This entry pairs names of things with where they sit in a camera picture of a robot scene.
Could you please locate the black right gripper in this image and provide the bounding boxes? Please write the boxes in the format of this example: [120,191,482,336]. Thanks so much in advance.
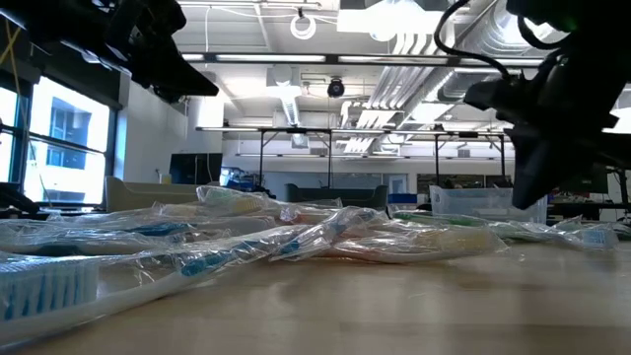
[462,34,631,211]

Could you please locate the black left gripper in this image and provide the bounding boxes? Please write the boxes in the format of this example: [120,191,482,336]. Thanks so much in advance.
[98,0,220,106]

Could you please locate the green toothbrush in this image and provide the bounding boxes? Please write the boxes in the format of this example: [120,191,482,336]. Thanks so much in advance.
[391,209,492,228]

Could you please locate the black monitor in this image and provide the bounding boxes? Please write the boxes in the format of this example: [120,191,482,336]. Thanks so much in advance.
[566,166,610,195]
[169,152,224,186]

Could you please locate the clear plastic bin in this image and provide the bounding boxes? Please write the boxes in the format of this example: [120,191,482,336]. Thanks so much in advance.
[428,184,548,224]

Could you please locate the translucent white plastic bin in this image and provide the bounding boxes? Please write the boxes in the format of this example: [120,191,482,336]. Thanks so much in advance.
[105,176,204,213]

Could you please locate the dark office desk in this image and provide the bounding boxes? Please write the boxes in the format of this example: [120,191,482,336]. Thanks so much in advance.
[546,200,631,224]

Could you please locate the blue equipment pile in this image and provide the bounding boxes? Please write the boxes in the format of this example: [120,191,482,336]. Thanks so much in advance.
[221,167,258,192]

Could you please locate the black monitor stand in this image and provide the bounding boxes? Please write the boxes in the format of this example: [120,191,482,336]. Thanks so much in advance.
[608,167,631,223]

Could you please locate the teal plastic bin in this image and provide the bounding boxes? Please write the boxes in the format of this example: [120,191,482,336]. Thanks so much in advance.
[284,182,389,209]

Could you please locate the black curved object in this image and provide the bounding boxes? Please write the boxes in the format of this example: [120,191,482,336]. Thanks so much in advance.
[0,180,39,214]

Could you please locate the black metal rig frame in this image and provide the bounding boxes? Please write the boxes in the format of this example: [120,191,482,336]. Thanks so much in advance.
[255,126,334,188]
[433,130,507,187]

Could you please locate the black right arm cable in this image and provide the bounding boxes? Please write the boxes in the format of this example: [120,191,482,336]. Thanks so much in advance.
[432,0,517,80]

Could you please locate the white cable coil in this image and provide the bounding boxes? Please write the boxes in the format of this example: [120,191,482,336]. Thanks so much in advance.
[289,13,317,41]

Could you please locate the window with dark frame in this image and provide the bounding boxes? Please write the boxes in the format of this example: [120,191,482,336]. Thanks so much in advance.
[0,73,119,206]

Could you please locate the black overhead camera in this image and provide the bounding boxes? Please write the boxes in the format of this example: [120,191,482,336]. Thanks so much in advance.
[326,76,346,99]

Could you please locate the black overhead frame beam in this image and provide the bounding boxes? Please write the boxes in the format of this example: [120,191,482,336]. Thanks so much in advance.
[179,50,543,67]

